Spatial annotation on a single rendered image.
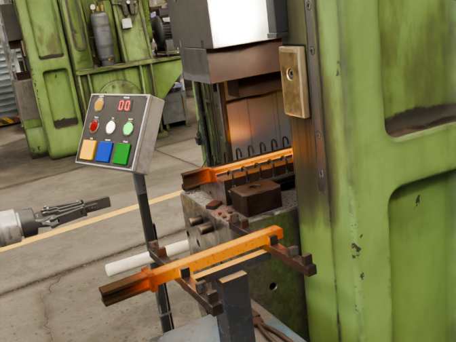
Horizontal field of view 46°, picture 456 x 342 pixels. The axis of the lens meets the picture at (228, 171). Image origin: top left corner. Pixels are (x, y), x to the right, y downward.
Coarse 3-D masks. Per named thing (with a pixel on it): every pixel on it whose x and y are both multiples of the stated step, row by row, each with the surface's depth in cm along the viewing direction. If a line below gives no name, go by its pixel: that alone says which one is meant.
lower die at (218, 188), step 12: (252, 156) 178; (288, 156) 167; (240, 168) 161; (252, 168) 162; (264, 168) 160; (276, 168) 161; (288, 168) 163; (216, 180) 159; (228, 180) 154; (240, 180) 156; (252, 180) 158; (216, 192) 161; (228, 204) 156
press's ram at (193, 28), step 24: (168, 0) 159; (192, 0) 143; (216, 0) 136; (240, 0) 139; (264, 0) 141; (192, 24) 147; (216, 24) 137; (240, 24) 140; (264, 24) 143; (216, 48) 139
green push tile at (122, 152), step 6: (120, 144) 193; (126, 144) 191; (120, 150) 192; (126, 150) 190; (114, 156) 194; (120, 156) 192; (126, 156) 190; (114, 162) 193; (120, 162) 191; (126, 162) 189
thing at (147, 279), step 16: (240, 240) 114; (256, 240) 114; (192, 256) 110; (208, 256) 109; (224, 256) 111; (144, 272) 105; (160, 272) 105; (176, 272) 106; (112, 288) 100; (128, 288) 102; (144, 288) 103; (112, 304) 100
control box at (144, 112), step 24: (96, 96) 209; (120, 96) 200; (144, 96) 192; (96, 120) 206; (120, 120) 197; (144, 120) 190; (96, 144) 203; (144, 144) 191; (120, 168) 192; (144, 168) 192
